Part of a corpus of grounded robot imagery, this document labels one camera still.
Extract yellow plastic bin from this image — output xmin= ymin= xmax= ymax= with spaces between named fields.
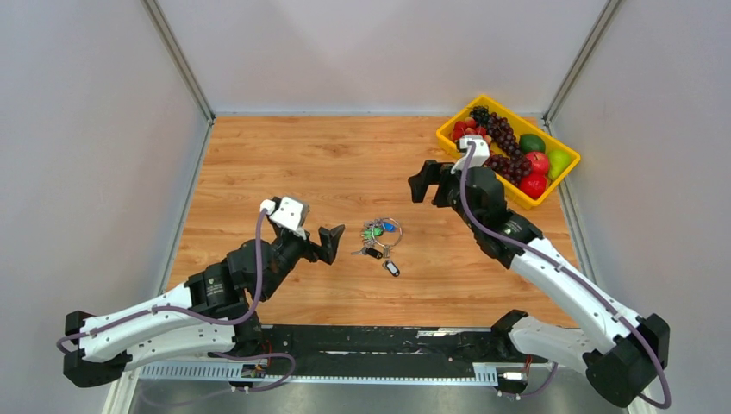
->
xmin=436 ymin=95 xmax=581 ymax=210

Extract red round fruit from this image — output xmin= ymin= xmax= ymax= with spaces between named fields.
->
xmin=519 ymin=173 xmax=548 ymax=200

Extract red strawberries cluster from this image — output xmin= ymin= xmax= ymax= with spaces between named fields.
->
xmin=450 ymin=116 xmax=488 ymax=142

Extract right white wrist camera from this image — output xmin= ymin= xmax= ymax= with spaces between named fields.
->
xmin=451 ymin=135 xmax=491 ymax=174

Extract metal keyring with keys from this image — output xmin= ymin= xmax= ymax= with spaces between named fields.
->
xmin=351 ymin=216 xmax=404 ymax=278

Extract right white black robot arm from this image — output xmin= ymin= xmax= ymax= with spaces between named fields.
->
xmin=408 ymin=160 xmax=672 ymax=409

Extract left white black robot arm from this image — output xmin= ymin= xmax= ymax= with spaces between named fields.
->
xmin=57 ymin=225 xmax=346 ymax=388

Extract green pear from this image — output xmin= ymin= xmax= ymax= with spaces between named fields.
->
xmin=547 ymin=149 xmax=573 ymax=181

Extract green lime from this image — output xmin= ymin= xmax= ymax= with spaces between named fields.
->
xmin=518 ymin=134 xmax=546 ymax=154

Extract dark grape bunch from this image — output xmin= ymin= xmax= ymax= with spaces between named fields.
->
xmin=470 ymin=105 xmax=531 ymax=186

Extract red apple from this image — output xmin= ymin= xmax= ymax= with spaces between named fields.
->
xmin=525 ymin=151 xmax=551 ymax=176

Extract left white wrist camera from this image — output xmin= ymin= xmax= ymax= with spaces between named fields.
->
xmin=259 ymin=197 xmax=309 ymax=241

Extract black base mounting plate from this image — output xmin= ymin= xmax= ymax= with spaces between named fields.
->
xmin=229 ymin=324 xmax=527 ymax=379

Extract aluminium rail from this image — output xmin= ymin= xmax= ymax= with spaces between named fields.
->
xmin=140 ymin=329 xmax=642 ymax=386

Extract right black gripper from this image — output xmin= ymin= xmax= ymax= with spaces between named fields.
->
xmin=408 ymin=160 xmax=482 ymax=233

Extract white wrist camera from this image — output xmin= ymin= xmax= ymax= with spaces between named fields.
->
xmin=451 ymin=135 xmax=491 ymax=174
xmin=259 ymin=197 xmax=309 ymax=241

